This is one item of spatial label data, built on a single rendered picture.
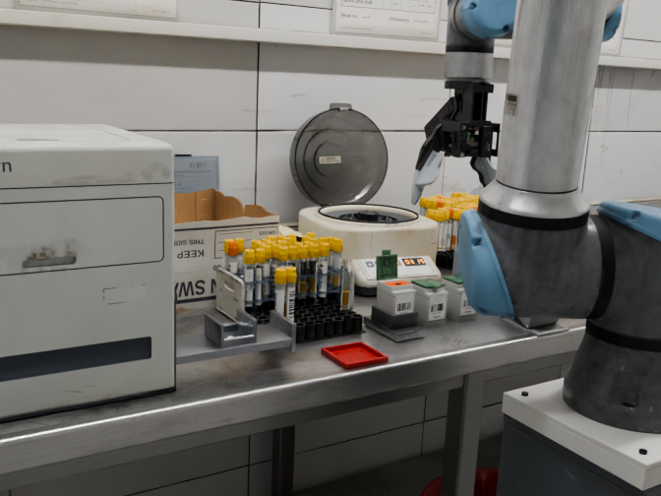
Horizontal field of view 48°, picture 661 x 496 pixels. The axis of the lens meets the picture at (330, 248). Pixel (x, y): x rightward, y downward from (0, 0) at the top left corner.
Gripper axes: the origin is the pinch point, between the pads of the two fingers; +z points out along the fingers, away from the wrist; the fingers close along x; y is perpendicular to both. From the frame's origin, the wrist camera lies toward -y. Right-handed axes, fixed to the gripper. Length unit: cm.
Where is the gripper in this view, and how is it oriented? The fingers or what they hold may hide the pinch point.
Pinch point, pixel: (451, 204)
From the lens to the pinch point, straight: 126.6
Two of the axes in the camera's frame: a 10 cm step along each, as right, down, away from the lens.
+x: 9.4, -0.4, 3.3
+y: 3.3, 2.1, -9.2
